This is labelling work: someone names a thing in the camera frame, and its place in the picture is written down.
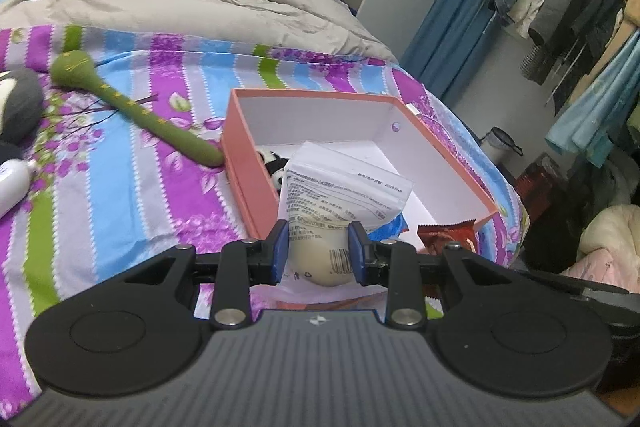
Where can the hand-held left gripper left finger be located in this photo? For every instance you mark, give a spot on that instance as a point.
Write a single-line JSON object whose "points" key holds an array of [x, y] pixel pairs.
{"points": [[280, 252]]}

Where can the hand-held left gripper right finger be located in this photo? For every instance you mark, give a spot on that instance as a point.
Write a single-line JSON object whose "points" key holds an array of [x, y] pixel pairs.
{"points": [[357, 252]]}

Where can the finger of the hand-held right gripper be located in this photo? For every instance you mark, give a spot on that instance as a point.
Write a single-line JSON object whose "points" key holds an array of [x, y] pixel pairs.
{"points": [[575, 284]]}

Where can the clear plastic bread bag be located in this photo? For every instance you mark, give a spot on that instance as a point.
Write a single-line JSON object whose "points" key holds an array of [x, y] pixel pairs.
{"points": [[340, 192]]}

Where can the pink cardboard box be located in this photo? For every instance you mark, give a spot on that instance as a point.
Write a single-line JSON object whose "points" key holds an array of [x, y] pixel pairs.
{"points": [[240, 177]]}

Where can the brown red snack packet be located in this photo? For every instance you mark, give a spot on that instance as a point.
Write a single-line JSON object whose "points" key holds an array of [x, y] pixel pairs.
{"points": [[445, 237]]}

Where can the small panda plush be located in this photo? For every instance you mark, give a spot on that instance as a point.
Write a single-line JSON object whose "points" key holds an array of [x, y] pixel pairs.
{"points": [[272, 162]]}

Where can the cream puffy jacket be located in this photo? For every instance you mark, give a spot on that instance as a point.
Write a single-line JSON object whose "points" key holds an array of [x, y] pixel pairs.
{"points": [[617, 232]]}

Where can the red box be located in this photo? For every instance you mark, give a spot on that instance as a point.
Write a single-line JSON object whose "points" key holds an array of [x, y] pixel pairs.
{"points": [[535, 184]]}

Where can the small trash bin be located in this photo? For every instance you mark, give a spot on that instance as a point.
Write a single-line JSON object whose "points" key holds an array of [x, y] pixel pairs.
{"points": [[500, 147]]}

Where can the striped floral bed sheet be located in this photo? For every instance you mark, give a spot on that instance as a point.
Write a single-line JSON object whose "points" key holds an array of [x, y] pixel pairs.
{"points": [[125, 187]]}

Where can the hanging light blue garment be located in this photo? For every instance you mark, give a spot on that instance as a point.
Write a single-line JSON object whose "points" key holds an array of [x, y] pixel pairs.
{"points": [[595, 107]]}

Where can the green plush massage stick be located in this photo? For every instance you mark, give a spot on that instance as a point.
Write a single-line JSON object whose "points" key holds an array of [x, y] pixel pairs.
{"points": [[130, 107]]}

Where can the hanging beige coat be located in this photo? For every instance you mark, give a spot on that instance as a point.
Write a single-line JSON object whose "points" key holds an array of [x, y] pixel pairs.
{"points": [[620, 37]]}

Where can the blue curtain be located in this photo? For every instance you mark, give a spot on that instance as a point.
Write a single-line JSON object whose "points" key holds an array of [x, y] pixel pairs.
{"points": [[450, 17]]}

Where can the grey duvet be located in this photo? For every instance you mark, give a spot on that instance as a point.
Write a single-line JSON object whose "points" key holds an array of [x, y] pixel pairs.
{"points": [[225, 2]]}

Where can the white spray bottle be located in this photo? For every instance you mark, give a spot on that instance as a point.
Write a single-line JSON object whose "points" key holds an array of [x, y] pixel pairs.
{"points": [[12, 187]]}

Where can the hanging grey striped sweater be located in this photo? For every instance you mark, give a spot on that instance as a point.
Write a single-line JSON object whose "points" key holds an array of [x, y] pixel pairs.
{"points": [[565, 7]]}

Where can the grey white penguin plush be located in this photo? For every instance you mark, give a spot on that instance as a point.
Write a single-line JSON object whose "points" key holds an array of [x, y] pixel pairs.
{"points": [[20, 107]]}

